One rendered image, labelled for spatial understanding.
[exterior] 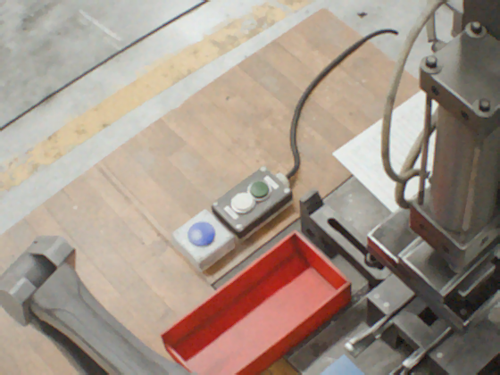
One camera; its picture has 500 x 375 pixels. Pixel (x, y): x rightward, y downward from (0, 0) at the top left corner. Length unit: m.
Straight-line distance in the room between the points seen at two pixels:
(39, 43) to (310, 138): 1.63
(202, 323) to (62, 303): 0.45
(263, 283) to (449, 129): 0.60
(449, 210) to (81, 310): 0.40
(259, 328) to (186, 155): 0.33
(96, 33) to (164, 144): 1.48
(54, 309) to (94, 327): 0.05
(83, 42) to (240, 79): 1.42
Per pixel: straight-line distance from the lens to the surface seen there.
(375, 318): 1.47
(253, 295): 1.54
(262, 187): 1.59
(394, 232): 1.31
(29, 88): 3.07
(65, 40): 3.16
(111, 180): 1.68
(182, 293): 1.55
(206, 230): 1.56
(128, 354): 1.09
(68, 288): 1.10
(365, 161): 1.66
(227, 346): 1.50
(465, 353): 1.41
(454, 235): 1.15
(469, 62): 0.99
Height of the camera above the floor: 2.25
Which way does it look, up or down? 56 degrees down
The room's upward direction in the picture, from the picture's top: 8 degrees counter-clockwise
